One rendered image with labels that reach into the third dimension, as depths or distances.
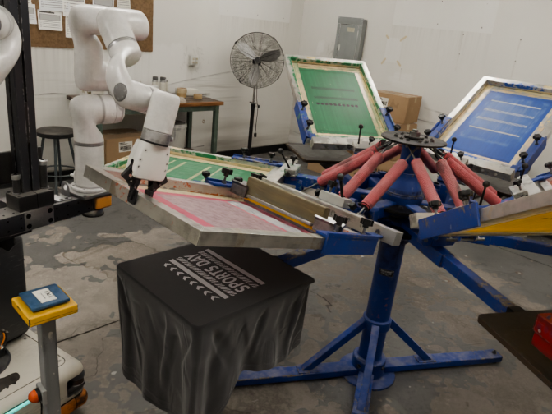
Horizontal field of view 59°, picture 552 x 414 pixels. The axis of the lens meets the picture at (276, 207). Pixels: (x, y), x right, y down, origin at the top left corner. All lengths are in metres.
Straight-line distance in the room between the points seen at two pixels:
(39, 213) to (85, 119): 0.32
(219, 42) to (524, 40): 3.32
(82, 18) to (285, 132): 5.91
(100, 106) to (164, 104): 0.45
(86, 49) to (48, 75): 3.64
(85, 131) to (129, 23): 0.40
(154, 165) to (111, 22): 0.42
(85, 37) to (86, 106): 0.21
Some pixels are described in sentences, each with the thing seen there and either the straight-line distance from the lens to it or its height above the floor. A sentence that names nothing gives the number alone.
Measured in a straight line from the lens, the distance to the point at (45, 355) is 1.58.
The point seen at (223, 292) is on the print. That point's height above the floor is 0.95.
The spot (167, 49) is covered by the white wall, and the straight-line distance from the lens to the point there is 5.87.
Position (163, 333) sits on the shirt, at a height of 0.83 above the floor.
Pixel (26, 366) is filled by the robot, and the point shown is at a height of 0.28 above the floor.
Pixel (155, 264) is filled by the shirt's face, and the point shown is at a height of 0.95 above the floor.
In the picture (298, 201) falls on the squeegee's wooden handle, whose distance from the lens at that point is 1.69.
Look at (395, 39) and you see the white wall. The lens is 6.31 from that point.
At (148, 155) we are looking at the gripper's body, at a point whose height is 1.38.
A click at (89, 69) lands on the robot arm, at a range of 1.68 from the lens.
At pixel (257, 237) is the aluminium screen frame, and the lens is 1.27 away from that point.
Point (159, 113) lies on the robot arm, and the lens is 1.31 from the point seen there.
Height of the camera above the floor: 1.72
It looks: 20 degrees down
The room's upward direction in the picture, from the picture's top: 6 degrees clockwise
